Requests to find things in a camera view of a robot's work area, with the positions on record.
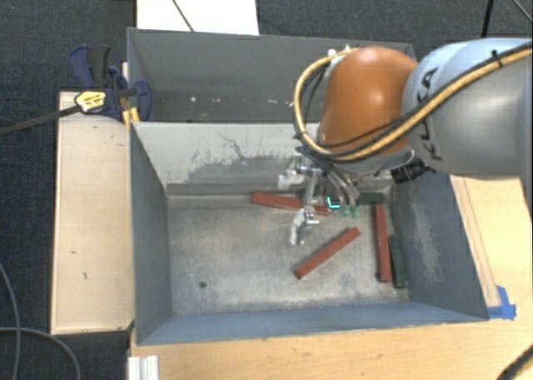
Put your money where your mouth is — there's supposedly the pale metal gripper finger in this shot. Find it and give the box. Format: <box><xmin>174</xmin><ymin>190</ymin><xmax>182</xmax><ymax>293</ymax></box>
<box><xmin>289</xmin><ymin>207</ymin><xmax>321</xmax><ymax>246</ymax></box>
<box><xmin>277</xmin><ymin>159</ymin><xmax>310</xmax><ymax>189</ymax></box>

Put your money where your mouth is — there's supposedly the red-brown flat block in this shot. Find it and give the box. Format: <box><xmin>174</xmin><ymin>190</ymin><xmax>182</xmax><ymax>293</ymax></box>
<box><xmin>293</xmin><ymin>226</ymin><xmax>362</xmax><ymax>281</ymax></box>
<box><xmin>372</xmin><ymin>203</ymin><xmax>394</xmax><ymax>284</ymax></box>
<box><xmin>251</xmin><ymin>191</ymin><xmax>334</xmax><ymax>218</ymax></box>

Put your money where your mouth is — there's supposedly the dark green flat block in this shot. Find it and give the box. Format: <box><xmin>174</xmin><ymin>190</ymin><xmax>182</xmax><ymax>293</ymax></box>
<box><xmin>387</xmin><ymin>234</ymin><xmax>409</xmax><ymax>289</ymax></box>
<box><xmin>357</xmin><ymin>191</ymin><xmax>389</xmax><ymax>207</ymax></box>

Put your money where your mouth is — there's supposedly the grey metal bin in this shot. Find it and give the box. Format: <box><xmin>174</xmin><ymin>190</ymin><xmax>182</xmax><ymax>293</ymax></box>
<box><xmin>126</xmin><ymin>27</ymin><xmax>491</xmax><ymax>347</ymax></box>

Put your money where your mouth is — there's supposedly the pale wood flat board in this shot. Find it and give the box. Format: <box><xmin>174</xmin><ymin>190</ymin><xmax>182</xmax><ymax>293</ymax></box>
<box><xmin>49</xmin><ymin>90</ymin><xmax>137</xmax><ymax>336</ymax></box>

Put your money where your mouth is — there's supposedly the black cylinder on white bracket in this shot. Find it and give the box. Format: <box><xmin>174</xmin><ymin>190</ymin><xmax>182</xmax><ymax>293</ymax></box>
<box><xmin>376</xmin><ymin>148</ymin><xmax>428</xmax><ymax>186</ymax></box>

